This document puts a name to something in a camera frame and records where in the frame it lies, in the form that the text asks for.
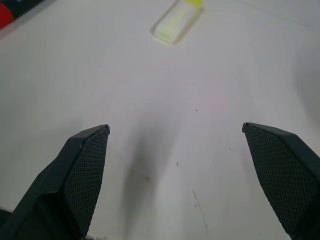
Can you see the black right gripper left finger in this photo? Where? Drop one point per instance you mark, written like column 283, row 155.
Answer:
column 75, row 180

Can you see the yellow highlighter pen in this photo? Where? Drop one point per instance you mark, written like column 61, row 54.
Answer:
column 176, row 21

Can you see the red and black marker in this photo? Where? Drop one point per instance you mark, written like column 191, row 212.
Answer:
column 7, row 12

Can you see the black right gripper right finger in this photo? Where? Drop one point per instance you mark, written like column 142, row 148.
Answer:
column 282, row 175

